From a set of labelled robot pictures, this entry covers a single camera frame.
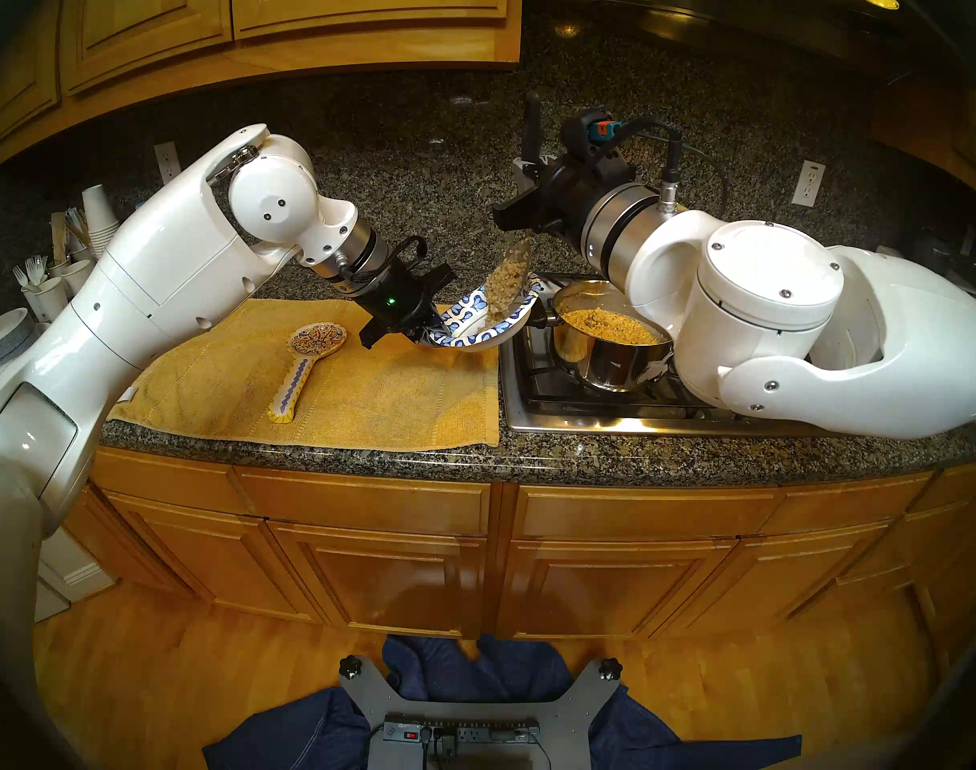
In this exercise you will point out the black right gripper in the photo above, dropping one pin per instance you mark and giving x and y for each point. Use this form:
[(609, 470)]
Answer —
[(584, 183)]

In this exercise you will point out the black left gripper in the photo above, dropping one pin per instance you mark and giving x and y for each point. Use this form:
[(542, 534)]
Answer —
[(395, 303)]

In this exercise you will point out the blue white paper bowl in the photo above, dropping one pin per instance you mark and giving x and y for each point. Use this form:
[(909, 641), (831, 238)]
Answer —
[(472, 331)]

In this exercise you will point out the scooped oatmeal portion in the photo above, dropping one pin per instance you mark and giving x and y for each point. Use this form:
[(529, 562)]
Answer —
[(508, 283)]

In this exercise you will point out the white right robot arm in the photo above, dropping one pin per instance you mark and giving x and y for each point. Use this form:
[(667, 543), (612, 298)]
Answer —
[(857, 335)]

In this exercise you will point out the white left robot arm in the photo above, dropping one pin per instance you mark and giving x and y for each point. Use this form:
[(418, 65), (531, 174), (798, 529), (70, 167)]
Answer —
[(159, 295)]

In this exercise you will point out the colourful ceramic spoon rest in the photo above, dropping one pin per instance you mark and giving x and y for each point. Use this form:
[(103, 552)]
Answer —
[(315, 342)]

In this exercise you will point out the cooked oatmeal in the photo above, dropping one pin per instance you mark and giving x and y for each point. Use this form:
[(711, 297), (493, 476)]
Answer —
[(608, 326)]

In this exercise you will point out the grey speckled bowl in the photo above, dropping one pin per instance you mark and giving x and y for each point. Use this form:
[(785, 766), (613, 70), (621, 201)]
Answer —
[(6, 339)]

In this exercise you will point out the yellow terry towel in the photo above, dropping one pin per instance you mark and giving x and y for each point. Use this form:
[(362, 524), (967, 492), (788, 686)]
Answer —
[(375, 399)]

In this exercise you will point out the black gas stovetop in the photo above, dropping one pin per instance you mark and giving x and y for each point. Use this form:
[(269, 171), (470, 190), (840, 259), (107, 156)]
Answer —
[(528, 411)]

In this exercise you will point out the stainless steel saucepan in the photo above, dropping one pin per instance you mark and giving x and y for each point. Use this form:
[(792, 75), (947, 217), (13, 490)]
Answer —
[(608, 367)]

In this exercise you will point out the dark range hood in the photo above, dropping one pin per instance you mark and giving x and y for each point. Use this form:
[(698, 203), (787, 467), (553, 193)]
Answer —
[(696, 6)]

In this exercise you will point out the wooden base cabinets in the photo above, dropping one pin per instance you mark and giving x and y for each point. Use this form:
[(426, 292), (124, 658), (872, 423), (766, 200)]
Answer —
[(375, 568)]

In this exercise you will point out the blue denim cloth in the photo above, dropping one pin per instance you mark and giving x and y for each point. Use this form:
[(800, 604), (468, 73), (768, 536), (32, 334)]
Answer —
[(472, 664)]

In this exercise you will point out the stack of white paper cups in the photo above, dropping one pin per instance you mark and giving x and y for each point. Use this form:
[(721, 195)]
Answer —
[(103, 215)]

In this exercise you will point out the white paper cup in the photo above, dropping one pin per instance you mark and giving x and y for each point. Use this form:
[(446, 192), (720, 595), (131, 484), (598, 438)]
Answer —
[(46, 299), (77, 275)]

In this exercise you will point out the wooden chopsticks bundle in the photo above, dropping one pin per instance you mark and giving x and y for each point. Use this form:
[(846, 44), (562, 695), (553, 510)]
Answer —
[(64, 231)]

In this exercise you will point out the white plastic fork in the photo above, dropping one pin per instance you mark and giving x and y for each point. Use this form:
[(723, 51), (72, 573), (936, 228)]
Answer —
[(20, 277), (37, 268)]

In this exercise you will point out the grey power strip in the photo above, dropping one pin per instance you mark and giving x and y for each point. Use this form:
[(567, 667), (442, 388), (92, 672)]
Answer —
[(488, 731)]

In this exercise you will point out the dark grey kettle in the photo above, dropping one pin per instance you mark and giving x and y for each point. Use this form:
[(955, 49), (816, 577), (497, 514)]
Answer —
[(931, 255)]

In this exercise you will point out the white panel door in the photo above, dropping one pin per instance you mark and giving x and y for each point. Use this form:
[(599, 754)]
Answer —
[(71, 576)]

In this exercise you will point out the white wall outlet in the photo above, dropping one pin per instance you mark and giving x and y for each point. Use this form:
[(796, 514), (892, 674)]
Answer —
[(809, 184), (167, 163)]

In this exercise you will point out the light wooden wall cabinet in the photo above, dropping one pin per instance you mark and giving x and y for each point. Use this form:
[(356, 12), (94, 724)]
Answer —
[(295, 6)]

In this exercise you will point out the grey robot base frame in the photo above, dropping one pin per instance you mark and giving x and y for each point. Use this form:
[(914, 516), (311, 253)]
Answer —
[(568, 720)]

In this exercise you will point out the dark wooden wall cabinet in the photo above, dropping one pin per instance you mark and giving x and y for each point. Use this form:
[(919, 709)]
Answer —
[(961, 135)]

